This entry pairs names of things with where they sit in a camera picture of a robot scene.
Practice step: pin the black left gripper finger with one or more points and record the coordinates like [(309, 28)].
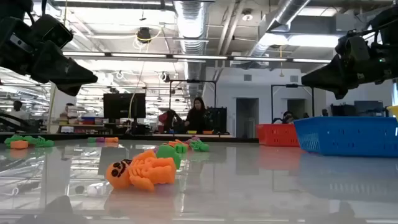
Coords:
[(73, 88), (62, 68)]

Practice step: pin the green skeleton toy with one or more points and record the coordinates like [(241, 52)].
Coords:
[(91, 140), (43, 143), (11, 139), (168, 153), (199, 146), (181, 148)]

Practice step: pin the purple skeleton toy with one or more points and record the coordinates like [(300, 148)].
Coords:
[(194, 138), (100, 139)]

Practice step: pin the dark computer equipment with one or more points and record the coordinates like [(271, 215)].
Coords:
[(367, 109)]

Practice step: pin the shelf with boxes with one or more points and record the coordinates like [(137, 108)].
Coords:
[(81, 121)]

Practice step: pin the blue plastic basket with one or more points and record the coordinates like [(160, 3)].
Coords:
[(348, 137)]

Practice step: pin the yellow plastic basket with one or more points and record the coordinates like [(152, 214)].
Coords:
[(393, 112)]

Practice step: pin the red plastic basket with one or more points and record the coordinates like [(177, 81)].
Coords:
[(276, 135)]

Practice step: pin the red bag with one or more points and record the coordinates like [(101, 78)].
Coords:
[(162, 117)]

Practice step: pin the grey door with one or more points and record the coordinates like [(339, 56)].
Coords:
[(247, 118)]

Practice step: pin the round ceiling sensor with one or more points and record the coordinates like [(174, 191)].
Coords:
[(247, 16)]

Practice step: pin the black equipment rack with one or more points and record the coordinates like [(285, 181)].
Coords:
[(217, 119)]

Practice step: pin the small yellow tray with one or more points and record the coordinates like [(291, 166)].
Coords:
[(191, 132)]

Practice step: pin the long ceiling light bar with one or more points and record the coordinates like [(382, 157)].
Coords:
[(199, 57)]

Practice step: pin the small orange tray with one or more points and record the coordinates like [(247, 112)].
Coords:
[(207, 132)]

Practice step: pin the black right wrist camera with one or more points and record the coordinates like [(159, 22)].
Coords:
[(353, 46)]

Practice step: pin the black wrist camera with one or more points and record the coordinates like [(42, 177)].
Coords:
[(53, 31), (353, 46)]

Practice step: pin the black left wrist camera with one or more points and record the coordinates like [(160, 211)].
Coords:
[(53, 31)]

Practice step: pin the black frame stand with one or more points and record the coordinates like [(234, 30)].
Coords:
[(292, 85), (192, 81)]

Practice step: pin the black metal table frame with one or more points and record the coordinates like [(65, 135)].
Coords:
[(77, 136)]

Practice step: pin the silver ventilation duct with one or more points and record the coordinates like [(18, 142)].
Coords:
[(191, 28), (280, 21)]

